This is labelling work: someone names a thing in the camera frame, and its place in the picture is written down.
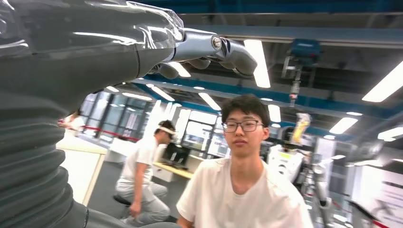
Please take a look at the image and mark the person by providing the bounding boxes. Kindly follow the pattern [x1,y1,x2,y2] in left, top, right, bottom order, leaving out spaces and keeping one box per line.
[176,94,316,228]
[115,119,179,227]

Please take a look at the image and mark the red barrier tape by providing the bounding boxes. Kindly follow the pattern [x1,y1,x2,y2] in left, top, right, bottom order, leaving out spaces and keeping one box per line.
[82,125,140,142]

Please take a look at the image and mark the white VR headset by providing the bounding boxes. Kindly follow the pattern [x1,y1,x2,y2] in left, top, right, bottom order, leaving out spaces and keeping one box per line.
[156,125,178,140]

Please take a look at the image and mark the black computer monitor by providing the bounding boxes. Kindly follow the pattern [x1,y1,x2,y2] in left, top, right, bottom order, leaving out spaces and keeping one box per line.
[162,143,191,167]

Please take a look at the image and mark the white desk wooden top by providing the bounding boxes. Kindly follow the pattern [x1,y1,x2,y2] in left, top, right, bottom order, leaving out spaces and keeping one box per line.
[153,161,195,184]

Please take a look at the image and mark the black stool chrome base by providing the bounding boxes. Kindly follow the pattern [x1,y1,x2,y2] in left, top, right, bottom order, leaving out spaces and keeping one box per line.
[113,195,133,209]

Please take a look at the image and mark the ceiling light panel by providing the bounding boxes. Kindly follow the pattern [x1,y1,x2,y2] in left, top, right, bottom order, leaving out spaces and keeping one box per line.
[244,39,271,89]
[362,59,403,103]

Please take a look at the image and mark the black framed eyeglasses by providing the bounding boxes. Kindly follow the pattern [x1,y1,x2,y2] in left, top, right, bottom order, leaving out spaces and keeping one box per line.
[221,120,265,133]

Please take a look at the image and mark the blue ceiling hoist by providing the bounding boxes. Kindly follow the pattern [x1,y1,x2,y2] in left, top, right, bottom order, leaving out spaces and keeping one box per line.
[281,39,322,108]

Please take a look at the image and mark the white humanoid robot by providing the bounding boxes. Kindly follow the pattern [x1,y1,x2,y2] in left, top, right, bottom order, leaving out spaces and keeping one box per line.
[267,125,335,228]

